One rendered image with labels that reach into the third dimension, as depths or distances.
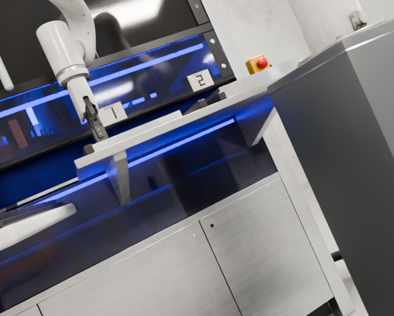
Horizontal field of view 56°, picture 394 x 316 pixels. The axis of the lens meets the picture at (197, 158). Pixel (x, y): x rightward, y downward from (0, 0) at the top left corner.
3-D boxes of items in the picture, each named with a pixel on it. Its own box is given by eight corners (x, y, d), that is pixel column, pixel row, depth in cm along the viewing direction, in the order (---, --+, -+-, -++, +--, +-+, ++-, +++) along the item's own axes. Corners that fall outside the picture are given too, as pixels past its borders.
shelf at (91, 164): (79, 182, 123) (76, 177, 123) (250, 109, 145) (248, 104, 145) (77, 168, 77) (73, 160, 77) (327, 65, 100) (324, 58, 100)
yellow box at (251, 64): (248, 82, 145) (241, 65, 145) (263, 76, 147) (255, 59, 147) (257, 76, 138) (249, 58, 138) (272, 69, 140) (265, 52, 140)
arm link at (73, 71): (56, 82, 102) (61, 92, 102) (54, 71, 93) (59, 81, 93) (85, 73, 105) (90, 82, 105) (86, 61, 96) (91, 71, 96)
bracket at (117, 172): (121, 207, 118) (105, 170, 118) (130, 202, 119) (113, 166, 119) (136, 207, 86) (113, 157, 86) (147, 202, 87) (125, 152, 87)
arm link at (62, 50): (72, 79, 105) (49, 78, 97) (53, 37, 105) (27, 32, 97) (93, 65, 102) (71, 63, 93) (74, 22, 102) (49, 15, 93)
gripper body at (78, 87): (61, 89, 102) (78, 126, 102) (59, 76, 93) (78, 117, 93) (87, 80, 105) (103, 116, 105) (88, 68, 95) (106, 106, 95)
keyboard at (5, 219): (12, 229, 94) (8, 220, 94) (64, 205, 96) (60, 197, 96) (-89, 268, 54) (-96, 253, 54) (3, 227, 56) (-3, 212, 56)
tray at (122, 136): (91, 170, 124) (86, 161, 124) (159, 142, 133) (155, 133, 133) (94, 158, 92) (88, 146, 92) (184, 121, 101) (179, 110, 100)
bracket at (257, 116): (248, 147, 134) (234, 115, 134) (255, 143, 135) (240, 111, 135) (301, 128, 102) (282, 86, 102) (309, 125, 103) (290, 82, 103)
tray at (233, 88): (187, 127, 125) (184, 118, 125) (250, 101, 133) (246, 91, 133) (224, 100, 92) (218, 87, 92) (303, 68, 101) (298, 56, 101)
